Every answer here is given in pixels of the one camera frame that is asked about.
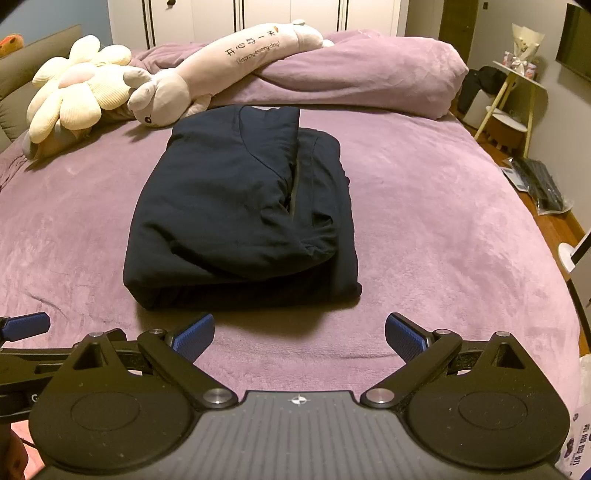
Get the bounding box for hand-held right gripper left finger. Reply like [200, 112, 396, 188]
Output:
[48, 313, 236, 411]

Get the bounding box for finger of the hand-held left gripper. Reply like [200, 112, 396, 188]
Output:
[0, 312, 51, 342]

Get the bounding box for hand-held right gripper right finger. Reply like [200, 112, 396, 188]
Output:
[360, 312, 550, 408]

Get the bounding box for navy zip jacket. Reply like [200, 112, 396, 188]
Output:
[123, 105, 363, 311]

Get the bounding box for purple bed blanket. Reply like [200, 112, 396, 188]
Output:
[0, 106, 583, 416]

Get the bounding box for printed paper bag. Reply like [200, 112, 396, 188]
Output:
[556, 354, 591, 480]

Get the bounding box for black packaged bag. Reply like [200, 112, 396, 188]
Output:
[503, 157, 576, 217]

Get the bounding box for brown round stool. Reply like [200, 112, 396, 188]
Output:
[485, 113, 527, 151]

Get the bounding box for cream flower plush pillow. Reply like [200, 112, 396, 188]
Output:
[27, 36, 136, 144]

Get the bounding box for black clothing heap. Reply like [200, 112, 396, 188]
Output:
[459, 66, 509, 124]

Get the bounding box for purple rolled duvet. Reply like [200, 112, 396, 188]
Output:
[131, 30, 468, 121]

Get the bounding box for long pale plush toy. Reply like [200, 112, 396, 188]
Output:
[127, 19, 334, 128]

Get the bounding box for yellow side table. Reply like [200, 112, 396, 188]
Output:
[475, 60, 549, 158]

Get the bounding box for orange plush toy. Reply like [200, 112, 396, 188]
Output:
[0, 33, 25, 58]

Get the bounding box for pink table ornaments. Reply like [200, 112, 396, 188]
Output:
[501, 51, 539, 78]

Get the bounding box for wrapped bouquet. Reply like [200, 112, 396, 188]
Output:
[510, 23, 542, 70]

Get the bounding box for white wardrobe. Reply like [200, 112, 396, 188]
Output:
[107, 0, 407, 49]

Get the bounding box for wall television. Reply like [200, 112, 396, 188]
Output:
[555, 4, 591, 85]

